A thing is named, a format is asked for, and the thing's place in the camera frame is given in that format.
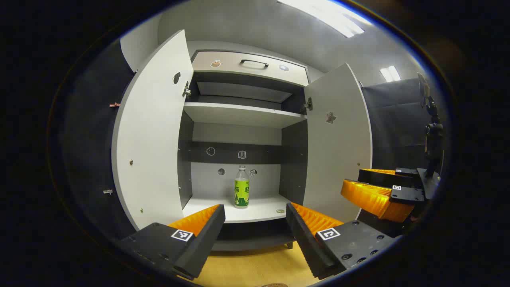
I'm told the clear bottle with green label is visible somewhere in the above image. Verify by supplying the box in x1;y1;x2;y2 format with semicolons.
234;165;250;208

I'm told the white cabinet door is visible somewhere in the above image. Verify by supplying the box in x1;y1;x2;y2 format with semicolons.
112;30;194;231
302;63;373;224

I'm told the long ceiling light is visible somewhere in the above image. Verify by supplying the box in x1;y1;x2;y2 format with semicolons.
277;0;373;39

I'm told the white cabinet shelf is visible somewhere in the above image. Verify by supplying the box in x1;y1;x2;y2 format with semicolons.
183;102;307;129
182;194;293;224

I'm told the beige cabinet drawer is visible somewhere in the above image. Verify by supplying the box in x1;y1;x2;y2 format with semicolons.
191;51;309;87

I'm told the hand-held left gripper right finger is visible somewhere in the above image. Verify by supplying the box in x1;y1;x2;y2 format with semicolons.
286;202;396;280

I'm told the white and grey cabinet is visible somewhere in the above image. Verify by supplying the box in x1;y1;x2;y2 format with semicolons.
177;40;325;252

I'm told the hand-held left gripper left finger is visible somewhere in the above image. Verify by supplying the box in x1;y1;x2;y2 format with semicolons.
119;204;226;280

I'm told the small ceiling light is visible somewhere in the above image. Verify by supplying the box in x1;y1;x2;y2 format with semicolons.
379;66;401;83

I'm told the dark grey cabinet base shelf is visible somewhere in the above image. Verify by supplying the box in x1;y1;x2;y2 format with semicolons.
211;219;296;252

